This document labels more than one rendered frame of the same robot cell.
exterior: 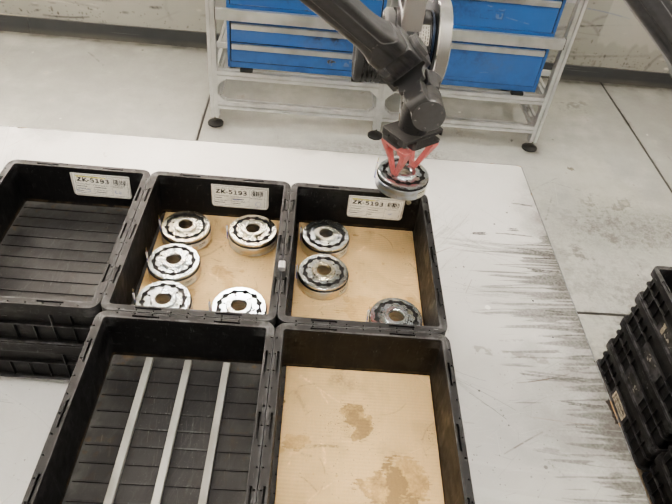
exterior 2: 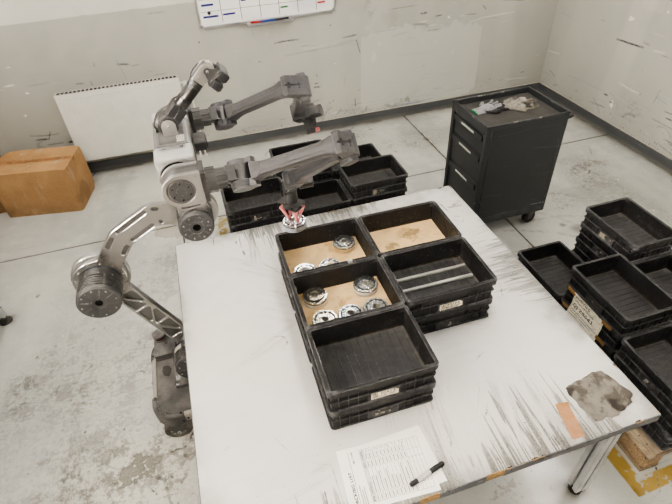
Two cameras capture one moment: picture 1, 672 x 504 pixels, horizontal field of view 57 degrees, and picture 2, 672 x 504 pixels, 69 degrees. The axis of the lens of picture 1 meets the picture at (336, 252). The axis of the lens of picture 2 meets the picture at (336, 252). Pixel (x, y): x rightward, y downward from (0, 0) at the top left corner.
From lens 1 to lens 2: 2.06 m
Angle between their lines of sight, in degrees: 70
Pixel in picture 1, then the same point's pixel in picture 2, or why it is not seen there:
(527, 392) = not seen: hidden behind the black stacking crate
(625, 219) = not seen: hidden behind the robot
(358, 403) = (384, 247)
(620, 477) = (358, 209)
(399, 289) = (321, 248)
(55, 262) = (370, 365)
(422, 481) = (403, 229)
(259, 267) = (332, 292)
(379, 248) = (298, 259)
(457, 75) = not seen: outside the picture
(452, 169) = (187, 269)
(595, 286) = (166, 279)
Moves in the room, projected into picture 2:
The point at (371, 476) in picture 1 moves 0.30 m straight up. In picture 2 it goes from (409, 239) to (412, 185)
